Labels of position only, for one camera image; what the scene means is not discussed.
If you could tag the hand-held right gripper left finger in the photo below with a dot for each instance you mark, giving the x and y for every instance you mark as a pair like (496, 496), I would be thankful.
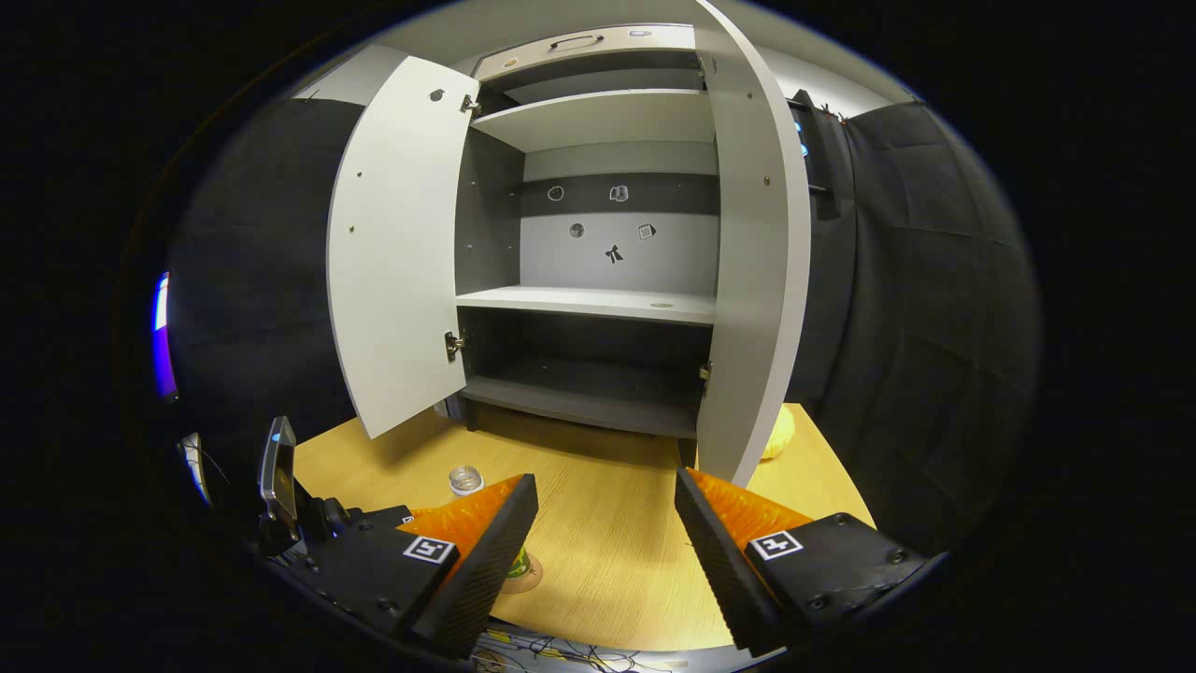
(491, 575)

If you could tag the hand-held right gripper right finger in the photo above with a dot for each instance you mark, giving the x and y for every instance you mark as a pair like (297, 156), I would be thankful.
(719, 570)

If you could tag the round brown coaster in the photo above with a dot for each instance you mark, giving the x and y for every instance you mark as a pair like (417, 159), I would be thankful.
(531, 583)

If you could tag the clear bottle with green label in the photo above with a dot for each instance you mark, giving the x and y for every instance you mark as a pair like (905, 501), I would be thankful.
(464, 479)

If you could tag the white and grey cabinet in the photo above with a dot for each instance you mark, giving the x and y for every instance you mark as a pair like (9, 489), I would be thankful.
(598, 252)

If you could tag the dark grey cabinet base shelf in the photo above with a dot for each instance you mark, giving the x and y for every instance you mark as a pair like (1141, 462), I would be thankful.
(579, 393)

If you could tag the white cabinet shelf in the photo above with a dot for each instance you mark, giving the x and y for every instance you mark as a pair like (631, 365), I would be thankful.
(579, 301)
(598, 120)

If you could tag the beige cabinet drawer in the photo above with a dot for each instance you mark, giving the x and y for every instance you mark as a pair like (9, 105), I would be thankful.
(523, 56)

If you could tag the white curved object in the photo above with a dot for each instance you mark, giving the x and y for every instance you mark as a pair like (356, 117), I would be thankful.
(196, 467)

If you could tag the yellow soft object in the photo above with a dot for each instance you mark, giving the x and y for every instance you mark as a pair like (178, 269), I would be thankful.
(780, 435)

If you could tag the lit monitor screen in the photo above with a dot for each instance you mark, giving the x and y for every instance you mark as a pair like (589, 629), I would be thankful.
(163, 336)

